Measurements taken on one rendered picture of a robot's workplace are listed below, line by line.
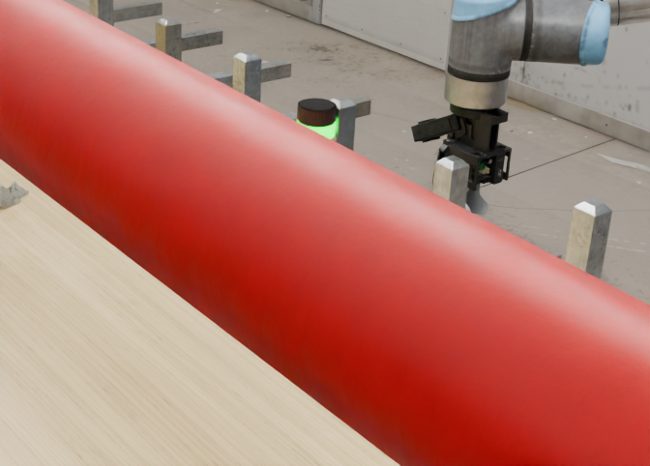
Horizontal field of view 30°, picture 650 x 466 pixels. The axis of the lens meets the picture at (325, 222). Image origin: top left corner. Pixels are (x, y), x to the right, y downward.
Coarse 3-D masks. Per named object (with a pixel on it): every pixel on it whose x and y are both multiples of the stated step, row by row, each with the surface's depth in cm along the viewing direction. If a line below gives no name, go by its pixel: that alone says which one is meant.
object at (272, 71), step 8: (264, 64) 247; (272, 64) 247; (280, 64) 247; (288, 64) 248; (224, 72) 241; (232, 72) 242; (264, 72) 245; (272, 72) 246; (280, 72) 247; (288, 72) 249; (224, 80) 239; (232, 80) 240; (264, 80) 246; (272, 80) 247; (232, 88) 241
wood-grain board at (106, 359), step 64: (0, 256) 180; (64, 256) 181; (0, 320) 164; (64, 320) 165; (128, 320) 166; (192, 320) 167; (0, 384) 151; (64, 384) 151; (128, 384) 152; (192, 384) 153; (256, 384) 154; (0, 448) 139; (64, 448) 140; (128, 448) 140; (192, 448) 141; (256, 448) 142; (320, 448) 142
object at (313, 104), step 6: (300, 102) 185; (306, 102) 185; (312, 102) 185; (318, 102) 185; (324, 102) 186; (330, 102) 186; (306, 108) 183; (312, 108) 183; (318, 108) 183; (324, 108) 183; (330, 108) 183; (312, 126) 184; (318, 126) 184; (324, 126) 184; (336, 138) 188
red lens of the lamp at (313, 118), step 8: (336, 104) 185; (304, 112) 183; (312, 112) 182; (320, 112) 182; (328, 112) 183; (336, 112) 185; (304, 120) 184; (312, 120) 183; (320, 120) 183; (328, 120) 184
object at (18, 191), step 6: (0, 186) 201; (12, 186) 199; (18, 186) 200; (0, 192) 197; (6, 192) 198; (12, 192) 198; (18, 192) 199; (24, 192) 200; (0, 198) 195; (6, 198) 197; (12, 198) 196; (18, 198) 197; (0, 204) 194; (6, 204) 195; (12, 204) 196
